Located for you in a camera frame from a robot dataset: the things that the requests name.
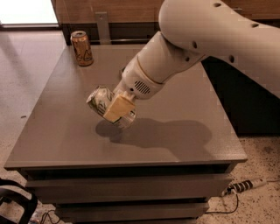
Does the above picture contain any black chair part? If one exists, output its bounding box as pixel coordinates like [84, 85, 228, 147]
[0, 178, 38, 224]

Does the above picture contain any left grey metal bracket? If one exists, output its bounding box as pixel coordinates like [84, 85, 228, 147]
[95, 11, 111, 45]

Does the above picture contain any cabinet drawer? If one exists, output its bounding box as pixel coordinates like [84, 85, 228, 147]
[27, 174, 231, 204]
[56, 203, 209, 223]

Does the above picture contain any white power strip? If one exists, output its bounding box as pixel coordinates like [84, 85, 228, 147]
[221, 178, 267, 196]

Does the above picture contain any black power cable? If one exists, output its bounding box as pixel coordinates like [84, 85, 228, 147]
[204, 193, 240, 215]

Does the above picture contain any grey drawer cabinet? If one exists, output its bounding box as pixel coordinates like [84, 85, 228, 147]
[5, 45, 247, 224]

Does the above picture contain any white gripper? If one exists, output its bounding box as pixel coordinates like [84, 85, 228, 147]
[103, 56, 163, 123]

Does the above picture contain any white green 7up can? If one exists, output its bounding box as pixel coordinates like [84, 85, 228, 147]
[87, 86, 137, 130]

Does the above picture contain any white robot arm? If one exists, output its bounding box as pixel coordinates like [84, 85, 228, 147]
[103, 0, 280, 123]

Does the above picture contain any upper cabinet drawer front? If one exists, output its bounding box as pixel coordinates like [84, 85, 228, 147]
[27, 174, 231, 204]

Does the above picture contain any lower cabinet drawer front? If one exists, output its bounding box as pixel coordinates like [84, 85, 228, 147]
[56, 203, 209, 223]

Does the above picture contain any brown gold soda can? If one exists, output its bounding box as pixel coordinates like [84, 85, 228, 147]
[71, 31, 94, 67]

